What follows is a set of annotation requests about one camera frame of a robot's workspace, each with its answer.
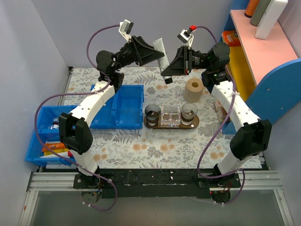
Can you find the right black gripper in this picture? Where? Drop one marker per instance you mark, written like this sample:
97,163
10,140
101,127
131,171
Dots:
186,60

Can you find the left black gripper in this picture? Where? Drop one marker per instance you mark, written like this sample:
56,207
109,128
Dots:
137,50

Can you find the white toothpaste tube black cap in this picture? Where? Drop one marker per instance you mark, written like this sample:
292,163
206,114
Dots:
163,61

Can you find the clear glass cup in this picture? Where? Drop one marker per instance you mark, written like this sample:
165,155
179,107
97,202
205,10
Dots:
188,112

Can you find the clear acrylic holder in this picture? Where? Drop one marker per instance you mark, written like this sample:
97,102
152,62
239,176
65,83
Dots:
170,116

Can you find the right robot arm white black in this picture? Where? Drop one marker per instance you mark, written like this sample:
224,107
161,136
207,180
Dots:
252,133

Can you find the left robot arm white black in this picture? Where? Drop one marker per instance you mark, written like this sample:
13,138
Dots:
74,127

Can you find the blue toiletry bin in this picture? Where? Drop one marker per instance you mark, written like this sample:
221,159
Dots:
45,133

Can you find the orange toothpaste tube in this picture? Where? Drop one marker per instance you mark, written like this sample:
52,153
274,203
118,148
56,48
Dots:
53,146

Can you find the brown toilet paper roll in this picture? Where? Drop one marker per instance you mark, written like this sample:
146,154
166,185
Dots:
193,90

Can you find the orange snack box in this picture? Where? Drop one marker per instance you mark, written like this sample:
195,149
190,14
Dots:
231,38

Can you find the blue double bin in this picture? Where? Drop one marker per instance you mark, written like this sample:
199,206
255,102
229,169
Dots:
123,111

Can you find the colourful shelf unit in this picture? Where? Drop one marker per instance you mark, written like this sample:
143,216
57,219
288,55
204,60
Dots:
274,68

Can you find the orange bottle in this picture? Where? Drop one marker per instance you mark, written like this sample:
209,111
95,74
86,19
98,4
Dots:
251,7

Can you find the grey bottle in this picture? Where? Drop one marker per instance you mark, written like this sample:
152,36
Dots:
259,12

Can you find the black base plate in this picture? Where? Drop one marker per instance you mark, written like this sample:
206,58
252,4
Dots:
125,183

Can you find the aluminium rail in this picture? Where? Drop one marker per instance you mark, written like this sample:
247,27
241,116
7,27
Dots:
249,180

